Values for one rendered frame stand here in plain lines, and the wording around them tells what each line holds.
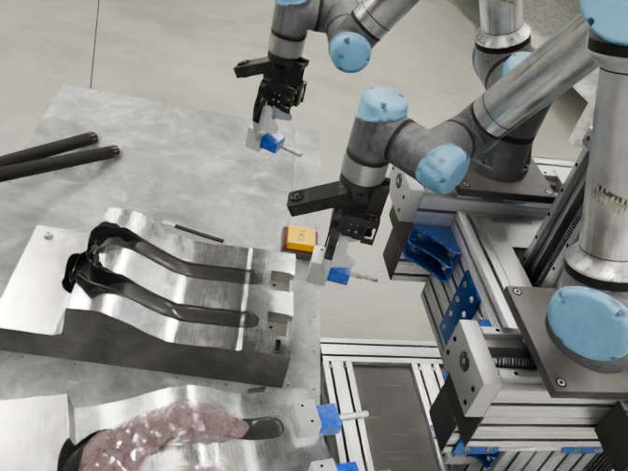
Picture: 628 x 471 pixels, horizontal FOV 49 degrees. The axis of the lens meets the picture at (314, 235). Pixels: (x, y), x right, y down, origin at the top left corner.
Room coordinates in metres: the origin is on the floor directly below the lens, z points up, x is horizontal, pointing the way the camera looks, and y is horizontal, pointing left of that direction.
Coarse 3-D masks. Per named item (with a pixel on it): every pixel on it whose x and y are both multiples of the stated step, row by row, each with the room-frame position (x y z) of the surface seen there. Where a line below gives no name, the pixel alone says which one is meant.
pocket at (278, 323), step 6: (270, 312) 0.85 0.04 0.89; (276, 312) 0.85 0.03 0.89; (270, 318) 0.85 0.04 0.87; (276, 318) 0.85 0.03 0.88; (282, 318) 0.85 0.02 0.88; (288, 318) 0.86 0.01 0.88; (270, 324) 0.84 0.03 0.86; (276, 324) 0.85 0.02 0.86; (282, 324) 0.85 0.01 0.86; (288, 324) 0.84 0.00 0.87; (270, 330) 0.83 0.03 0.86; (276, 330) 0.84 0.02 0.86; (282, 330) 0.84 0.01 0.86; (288, 330) 0.83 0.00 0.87; (288, 336) 0.81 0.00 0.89
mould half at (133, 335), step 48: (48, 240) 0.90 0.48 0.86; (192, 240) 0.98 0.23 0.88; (48, 288) 0.79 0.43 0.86; (96, 288) 0.75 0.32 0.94; (192, 288) 0.86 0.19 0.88; (240, 288) 0.89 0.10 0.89; (0, 336) 0.68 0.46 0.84; (48, 336) 0.70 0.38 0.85; (96, 336) 0.71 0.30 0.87; (144, 336) 0.72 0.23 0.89; (192, 336) 0.75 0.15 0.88; (240, 336) 0.78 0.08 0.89
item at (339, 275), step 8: (320, 248) 0.98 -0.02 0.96; (312, 256) 0.95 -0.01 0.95; (320, 256) 0.95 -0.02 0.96; (312, 264) 0.93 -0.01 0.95; (320, 264) 0.93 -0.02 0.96; (312, 272) 0.93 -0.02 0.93; (320, 272) 0.93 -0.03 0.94; (328, 272) 0.93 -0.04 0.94; (336, 272) 0.94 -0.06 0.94; (344, 272) 0.94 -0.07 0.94; (352, 272) 0.96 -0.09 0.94; (312, 280) 0.93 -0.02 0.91; (320, 280) 0.93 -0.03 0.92; (328, 280) 0.94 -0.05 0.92; (336, 280) 0.94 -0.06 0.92; (344, 280) 0.94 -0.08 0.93; (376, 280) 0.96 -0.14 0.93
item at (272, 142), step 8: (248, 136) 1.32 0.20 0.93; (264, 136) 1.32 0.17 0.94; (272, 136) 1.33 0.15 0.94; (280, 136) 1.34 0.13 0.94; (248, 144) 1.32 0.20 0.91; (256, 144) 1.31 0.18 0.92; (264, 144) 1.31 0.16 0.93; (272, 144) 1.31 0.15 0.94; (280, 144) 1.32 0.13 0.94; (296, 152) 1.31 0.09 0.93
